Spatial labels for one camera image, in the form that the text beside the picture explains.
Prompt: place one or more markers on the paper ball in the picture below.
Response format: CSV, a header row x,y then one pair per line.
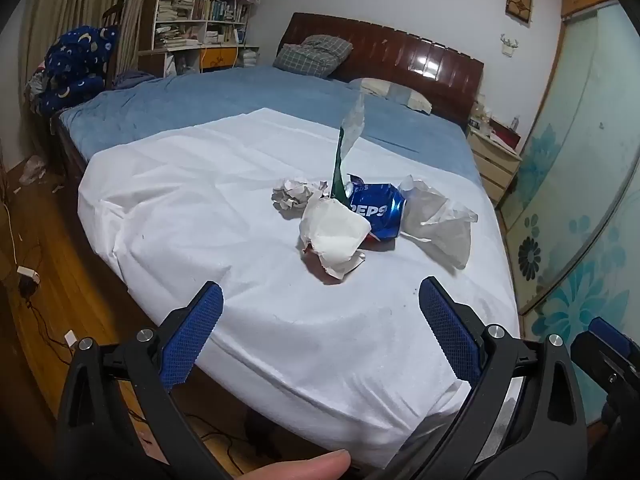
x,y
292,196

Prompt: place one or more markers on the crushed blue can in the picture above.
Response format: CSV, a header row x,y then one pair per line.
x,y
384,210

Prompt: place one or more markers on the light wooden nightstand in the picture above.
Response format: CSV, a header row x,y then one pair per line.
x,y
492,166

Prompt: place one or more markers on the small clear bottle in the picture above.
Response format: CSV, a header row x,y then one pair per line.
x,y
515,123

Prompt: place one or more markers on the blue moon print blanket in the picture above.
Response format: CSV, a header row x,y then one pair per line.
x,y
75,67

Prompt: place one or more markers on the dark wooden chair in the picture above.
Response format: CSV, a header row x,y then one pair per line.
x,y
114,11

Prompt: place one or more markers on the red box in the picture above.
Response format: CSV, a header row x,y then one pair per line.
x,y
506,135

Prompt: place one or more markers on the torn white paper cup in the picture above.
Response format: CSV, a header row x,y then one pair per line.
x,y
335,230

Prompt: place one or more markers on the green foil wrapper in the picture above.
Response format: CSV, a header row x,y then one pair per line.
x,y
341,175

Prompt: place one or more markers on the small white paper scrap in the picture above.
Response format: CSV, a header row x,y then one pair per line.
x,y
70,337

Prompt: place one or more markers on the rows of books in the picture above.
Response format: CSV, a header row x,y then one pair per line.
x,y
215,7

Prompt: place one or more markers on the black power adapter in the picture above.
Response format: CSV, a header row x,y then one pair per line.
x,y
28,290

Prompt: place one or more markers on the white bookshelf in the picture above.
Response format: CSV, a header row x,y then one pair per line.
x,y
197,25

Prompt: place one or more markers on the person's left hand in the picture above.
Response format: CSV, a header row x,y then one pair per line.
x,y
300,468

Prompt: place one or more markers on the white plastic scrap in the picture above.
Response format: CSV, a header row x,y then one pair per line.
x,y
32,167

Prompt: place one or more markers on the white power strip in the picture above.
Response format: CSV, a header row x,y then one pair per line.
x,y
27,273

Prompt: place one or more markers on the orange cabinet panel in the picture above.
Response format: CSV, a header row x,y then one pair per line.
x,y
220,56

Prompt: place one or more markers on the bed with blue sheet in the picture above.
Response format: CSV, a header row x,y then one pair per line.
x,y
210,95

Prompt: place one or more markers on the white pillow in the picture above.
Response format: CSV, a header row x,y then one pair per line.
x,y
382,89

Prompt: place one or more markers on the beige curtain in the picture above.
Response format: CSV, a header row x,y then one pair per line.
x,y
65,5

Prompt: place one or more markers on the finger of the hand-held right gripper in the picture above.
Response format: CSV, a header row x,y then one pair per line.
x,y
609,334

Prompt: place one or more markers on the floral glass wardrobe door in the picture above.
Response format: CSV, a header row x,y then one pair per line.
x,y
575,160

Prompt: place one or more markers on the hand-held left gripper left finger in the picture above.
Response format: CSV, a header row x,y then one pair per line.
x,y
194,341

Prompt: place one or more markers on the grey checkered pillow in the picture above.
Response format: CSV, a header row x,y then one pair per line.
x,y
312,56

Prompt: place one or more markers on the white paper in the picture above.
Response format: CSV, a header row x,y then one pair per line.
x,y
445,230

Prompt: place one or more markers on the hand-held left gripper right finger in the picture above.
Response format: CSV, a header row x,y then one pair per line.
x,y
450,336

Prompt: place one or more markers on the brown square wall decor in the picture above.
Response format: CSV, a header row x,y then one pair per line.
x,y
520,1

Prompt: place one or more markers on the white bed sheet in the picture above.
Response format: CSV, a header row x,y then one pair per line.
x,y
225,220

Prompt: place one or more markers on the brown wooden headboard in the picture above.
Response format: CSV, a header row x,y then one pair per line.
x,y
400,50

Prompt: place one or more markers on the white deer wall hook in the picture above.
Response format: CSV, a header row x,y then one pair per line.
x,y
510,46

